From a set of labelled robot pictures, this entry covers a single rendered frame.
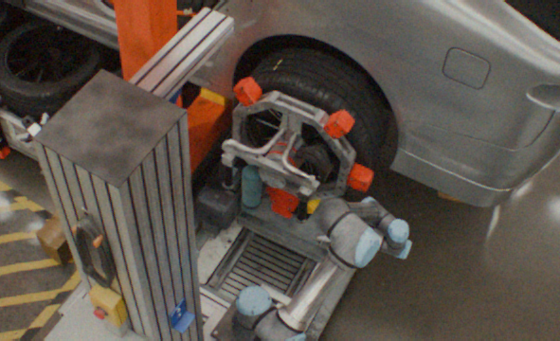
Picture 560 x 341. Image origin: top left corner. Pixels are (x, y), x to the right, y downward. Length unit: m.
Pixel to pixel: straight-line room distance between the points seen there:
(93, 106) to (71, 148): 0.12
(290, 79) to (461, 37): 0.73
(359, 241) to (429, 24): 0.83
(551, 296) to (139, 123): 2.85
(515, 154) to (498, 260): 1.21
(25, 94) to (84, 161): 2.38
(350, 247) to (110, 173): 0.98
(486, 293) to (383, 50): 1.63
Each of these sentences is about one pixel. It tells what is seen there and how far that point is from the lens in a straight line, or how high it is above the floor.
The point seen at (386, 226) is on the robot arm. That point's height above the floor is 1.04.
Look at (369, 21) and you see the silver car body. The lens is 2.62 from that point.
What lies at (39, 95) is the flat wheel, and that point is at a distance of 3.81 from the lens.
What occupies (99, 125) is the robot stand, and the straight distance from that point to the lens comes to 1.53.
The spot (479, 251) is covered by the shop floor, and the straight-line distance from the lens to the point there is 3.92.
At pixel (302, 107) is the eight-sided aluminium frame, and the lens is 2.80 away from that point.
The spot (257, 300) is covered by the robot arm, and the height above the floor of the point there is 1.05.
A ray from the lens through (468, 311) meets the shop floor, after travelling 3.71.
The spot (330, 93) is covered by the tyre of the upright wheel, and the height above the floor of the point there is 1.16.
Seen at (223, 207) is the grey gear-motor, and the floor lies 0.40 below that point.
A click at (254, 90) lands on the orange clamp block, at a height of 1.09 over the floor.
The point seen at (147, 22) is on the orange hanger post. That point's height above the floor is 1.61.
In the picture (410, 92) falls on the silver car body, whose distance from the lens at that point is 2.76.
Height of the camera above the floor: 3.17
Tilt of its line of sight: 53 degrees down
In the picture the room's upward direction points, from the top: 6 degrees clockwise
